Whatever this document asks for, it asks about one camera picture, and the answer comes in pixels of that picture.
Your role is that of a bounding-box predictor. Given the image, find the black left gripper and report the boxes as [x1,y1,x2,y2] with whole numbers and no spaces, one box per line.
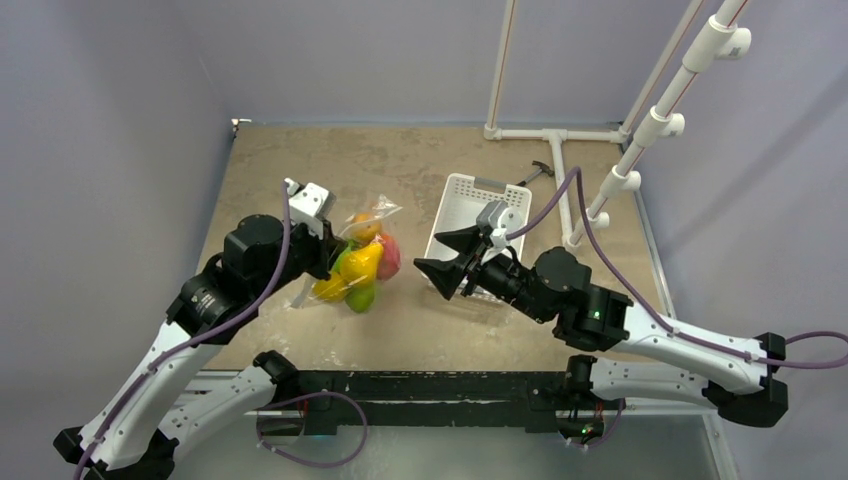
[253,212,348,300]

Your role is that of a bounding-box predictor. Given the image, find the green ridged squash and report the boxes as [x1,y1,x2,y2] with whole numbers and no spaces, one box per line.
[332,242,357,272]

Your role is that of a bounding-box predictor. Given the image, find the yellow mango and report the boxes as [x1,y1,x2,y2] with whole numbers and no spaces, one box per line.
[311,272,350,303]

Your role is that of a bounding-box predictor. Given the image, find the white plastic basket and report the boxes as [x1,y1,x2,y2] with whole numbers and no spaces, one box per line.
[424,173,532,260]

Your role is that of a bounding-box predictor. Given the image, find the yellow bell pepper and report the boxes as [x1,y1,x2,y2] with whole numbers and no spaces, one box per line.
[338,243,383,287]

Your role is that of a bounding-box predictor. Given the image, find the clear zip top bag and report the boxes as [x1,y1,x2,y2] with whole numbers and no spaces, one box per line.
[288,194,402,314]

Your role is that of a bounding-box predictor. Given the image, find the red apple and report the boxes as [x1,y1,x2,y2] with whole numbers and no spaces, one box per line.
[377,234,401,281]

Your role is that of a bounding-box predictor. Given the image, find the green lime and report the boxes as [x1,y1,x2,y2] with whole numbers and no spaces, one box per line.
[345,284,377,314]

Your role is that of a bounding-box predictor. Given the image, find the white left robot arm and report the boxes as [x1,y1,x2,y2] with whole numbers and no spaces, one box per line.
[53,213,346,479]

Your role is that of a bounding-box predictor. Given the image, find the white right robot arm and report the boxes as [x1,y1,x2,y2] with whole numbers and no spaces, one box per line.
[413,226,788,428]

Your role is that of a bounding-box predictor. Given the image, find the black hammer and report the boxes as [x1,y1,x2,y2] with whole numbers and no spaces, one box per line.
[516,160,555,187]

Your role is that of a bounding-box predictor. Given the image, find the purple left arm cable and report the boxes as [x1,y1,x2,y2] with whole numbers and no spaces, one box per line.
[71,180,294,480]

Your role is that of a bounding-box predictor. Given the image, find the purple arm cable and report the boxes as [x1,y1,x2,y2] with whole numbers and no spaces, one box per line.
[71,180,294,480]
[506,165,848,371]

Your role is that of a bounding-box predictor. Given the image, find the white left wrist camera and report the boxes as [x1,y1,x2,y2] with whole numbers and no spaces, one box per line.
[284,178,336,239]

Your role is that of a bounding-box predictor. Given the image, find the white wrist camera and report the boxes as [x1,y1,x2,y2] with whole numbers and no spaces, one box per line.
[284,178,336,239]
[475,200,521,250]

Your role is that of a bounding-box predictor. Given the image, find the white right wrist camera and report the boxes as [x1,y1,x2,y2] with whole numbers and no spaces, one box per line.
[475,200,521,250]

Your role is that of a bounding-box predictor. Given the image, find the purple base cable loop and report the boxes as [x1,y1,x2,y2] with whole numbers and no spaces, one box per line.
[255,389,370,470]

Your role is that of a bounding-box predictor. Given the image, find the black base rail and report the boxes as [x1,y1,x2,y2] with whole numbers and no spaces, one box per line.
[142,368,722,439]

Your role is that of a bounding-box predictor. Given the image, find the white pvc pipe frame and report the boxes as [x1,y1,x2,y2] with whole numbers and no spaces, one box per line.
[483,0,752,252]

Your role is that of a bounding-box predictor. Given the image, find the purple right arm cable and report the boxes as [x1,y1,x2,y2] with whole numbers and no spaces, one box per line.
[506,165,848,371]

